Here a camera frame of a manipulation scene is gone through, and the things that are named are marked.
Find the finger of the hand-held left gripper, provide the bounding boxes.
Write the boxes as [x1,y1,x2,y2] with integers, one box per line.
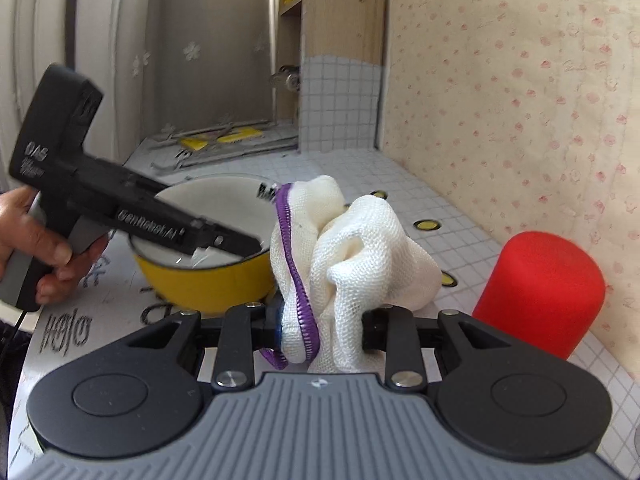
[187,217,262,257]

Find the yellow flat package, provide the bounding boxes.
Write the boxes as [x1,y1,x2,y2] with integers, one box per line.
[179,127,264,152]

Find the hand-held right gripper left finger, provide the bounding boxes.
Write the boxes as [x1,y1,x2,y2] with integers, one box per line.
[125,302,285,394]

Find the red cylindrical speaker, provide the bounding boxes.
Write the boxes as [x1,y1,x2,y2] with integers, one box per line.
[472,230,606,361]

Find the metal rails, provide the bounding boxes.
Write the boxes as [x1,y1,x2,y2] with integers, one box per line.
[144,119,299,175]

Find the person's left hand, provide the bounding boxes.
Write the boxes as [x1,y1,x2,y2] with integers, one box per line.
[0,186,109,306]

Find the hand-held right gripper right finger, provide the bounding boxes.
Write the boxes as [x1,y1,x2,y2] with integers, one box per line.
[360,304,511,391]

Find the wooden shelf unit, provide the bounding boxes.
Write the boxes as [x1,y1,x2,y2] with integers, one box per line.
[274,0,391,154]

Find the white cloth with purple trim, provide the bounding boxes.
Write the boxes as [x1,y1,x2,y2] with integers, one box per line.
[259,175,444,376]

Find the grey flowered curtain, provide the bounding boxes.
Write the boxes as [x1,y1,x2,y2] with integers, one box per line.
[0,0,284,171]

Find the yellow bowl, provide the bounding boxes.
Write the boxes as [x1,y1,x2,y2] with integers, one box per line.
[127,173,281,316]

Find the black cable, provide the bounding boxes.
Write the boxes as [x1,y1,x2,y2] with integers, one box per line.
[0,309,27,361]

